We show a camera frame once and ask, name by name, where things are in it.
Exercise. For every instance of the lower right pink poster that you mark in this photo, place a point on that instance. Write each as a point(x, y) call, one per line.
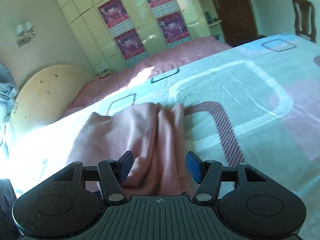
point(174, 29)

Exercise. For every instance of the pink knit sweater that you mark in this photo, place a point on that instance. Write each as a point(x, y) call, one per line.
point(155, 137)

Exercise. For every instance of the upper left pink poster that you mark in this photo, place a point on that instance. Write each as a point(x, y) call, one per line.
point(115, 17)

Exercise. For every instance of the cream corner shelf unit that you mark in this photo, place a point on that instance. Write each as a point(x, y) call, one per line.
point(212, 18)

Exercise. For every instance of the dark wooden chair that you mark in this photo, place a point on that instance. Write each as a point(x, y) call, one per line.
point(305, 19)

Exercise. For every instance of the pink plaid quilt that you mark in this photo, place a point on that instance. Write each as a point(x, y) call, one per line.
point(154, 65)

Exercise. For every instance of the lower left pink poster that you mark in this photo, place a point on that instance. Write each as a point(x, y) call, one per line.
point(130, 44)

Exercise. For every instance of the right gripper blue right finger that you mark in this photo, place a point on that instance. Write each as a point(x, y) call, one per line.
point(207, 174)

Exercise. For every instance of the light blue patterned bedsheet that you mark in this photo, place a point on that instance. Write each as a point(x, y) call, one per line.
point(258, 103)

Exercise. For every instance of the cream glossy wardrobe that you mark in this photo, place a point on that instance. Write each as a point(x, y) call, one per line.
point(100, 47)

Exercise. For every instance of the grey window curtain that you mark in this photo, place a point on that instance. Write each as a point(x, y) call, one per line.
point(9, 91)

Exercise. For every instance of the cream rounded headboard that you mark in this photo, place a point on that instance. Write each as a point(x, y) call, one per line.
point(46, 95)

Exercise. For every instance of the dark brown wooden door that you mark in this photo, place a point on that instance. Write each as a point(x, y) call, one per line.
point(238, 22)

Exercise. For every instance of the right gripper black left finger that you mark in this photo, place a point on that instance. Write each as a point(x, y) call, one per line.
point(112, 174)

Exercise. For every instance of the wall lamp with white shades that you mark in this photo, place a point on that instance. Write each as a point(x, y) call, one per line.
point(25, 33)

